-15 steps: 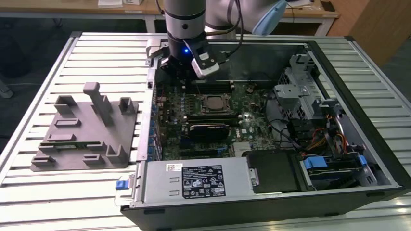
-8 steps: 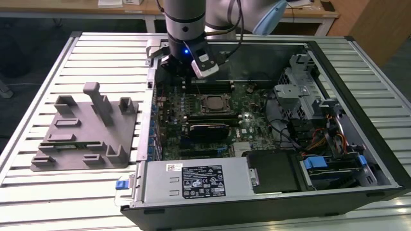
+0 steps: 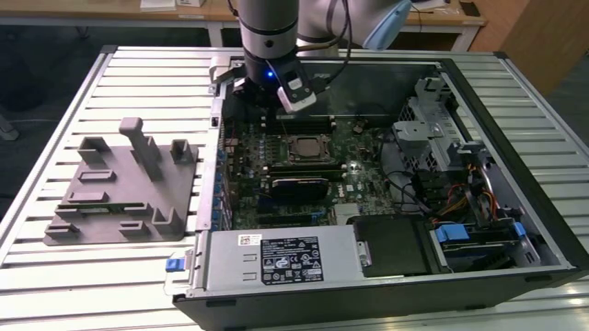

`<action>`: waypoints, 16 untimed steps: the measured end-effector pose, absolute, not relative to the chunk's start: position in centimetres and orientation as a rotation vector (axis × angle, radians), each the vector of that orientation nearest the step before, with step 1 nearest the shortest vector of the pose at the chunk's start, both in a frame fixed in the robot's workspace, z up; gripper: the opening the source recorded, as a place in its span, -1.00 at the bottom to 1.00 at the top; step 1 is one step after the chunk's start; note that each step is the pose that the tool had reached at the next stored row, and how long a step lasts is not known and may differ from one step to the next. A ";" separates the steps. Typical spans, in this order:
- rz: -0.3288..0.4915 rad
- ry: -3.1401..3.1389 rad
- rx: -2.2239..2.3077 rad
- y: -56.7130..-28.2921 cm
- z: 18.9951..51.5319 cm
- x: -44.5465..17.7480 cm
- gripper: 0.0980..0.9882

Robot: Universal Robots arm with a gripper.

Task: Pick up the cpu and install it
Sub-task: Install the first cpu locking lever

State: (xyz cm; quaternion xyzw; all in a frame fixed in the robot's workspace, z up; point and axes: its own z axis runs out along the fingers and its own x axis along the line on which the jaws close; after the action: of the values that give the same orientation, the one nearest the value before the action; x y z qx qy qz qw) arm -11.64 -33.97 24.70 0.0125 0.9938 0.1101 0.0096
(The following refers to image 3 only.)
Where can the white paper stack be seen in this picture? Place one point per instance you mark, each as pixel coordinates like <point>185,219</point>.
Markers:
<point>157,4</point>

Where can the green RAM stick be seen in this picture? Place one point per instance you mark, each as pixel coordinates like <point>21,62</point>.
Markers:
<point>115,207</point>

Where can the silver power supply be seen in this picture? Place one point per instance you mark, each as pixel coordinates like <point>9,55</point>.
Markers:
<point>220,262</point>

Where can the socket locking lever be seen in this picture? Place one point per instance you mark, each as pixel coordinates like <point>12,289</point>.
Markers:
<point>286,129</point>

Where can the silver CPU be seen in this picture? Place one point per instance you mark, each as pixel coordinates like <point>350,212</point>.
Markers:
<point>308,146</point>

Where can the blue disk carrier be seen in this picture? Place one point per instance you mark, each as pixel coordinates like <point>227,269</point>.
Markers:
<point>450,234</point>

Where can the grey parts rack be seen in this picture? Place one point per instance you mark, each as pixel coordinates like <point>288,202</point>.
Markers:
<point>128,186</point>

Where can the grey chair base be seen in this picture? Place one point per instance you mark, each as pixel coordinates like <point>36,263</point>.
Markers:
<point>8,132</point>

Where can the black plastic shroud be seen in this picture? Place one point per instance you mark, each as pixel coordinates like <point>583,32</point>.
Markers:
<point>391,245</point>

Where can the small black device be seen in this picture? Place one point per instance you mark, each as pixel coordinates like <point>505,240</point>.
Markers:
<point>470,8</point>

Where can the black PC case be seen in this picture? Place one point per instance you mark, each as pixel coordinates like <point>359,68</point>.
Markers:
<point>322,310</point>

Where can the CPU socket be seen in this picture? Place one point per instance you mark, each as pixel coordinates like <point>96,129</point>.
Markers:
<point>308,160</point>

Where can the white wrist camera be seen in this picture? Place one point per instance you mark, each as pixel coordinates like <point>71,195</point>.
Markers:
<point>299,103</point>

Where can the white box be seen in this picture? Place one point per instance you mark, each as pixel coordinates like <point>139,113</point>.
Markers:
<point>189,2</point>

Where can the wooden cabinet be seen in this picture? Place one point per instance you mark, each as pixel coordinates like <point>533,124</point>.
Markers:
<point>542,34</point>

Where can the black expansion slot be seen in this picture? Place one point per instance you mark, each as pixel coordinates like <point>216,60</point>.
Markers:
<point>284,220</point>

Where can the silver drive cage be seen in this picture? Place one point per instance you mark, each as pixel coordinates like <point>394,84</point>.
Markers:
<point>414,132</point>

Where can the blue carrier tab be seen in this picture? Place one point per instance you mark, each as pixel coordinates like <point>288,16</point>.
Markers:
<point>518,230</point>

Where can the RAM slot white latches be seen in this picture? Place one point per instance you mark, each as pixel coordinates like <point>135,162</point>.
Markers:
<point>335,178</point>
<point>308,118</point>

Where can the black graphics card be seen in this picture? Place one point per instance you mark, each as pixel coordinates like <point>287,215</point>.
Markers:
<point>299,193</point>

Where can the wooden desk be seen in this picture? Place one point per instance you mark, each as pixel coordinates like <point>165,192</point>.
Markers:
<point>184,15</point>

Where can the silver disk bay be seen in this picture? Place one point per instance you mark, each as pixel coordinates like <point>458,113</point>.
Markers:
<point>529,253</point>

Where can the blue plastic latch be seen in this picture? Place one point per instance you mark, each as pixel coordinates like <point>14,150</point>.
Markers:
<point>173,265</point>

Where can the silver chipset heatsink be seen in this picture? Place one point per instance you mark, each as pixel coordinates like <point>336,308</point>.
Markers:
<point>347,210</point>

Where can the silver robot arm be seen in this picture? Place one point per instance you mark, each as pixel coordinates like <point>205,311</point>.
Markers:
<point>268,27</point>

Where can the green motherboard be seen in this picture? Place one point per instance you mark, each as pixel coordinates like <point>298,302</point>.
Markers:
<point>367,193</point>

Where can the coin cell battery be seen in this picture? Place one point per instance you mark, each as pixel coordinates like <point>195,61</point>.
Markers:
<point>356,128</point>

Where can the RAM slot black latches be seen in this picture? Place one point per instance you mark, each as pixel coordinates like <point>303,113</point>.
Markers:
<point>303,175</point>
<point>303,131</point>
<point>303,167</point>
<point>303,122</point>

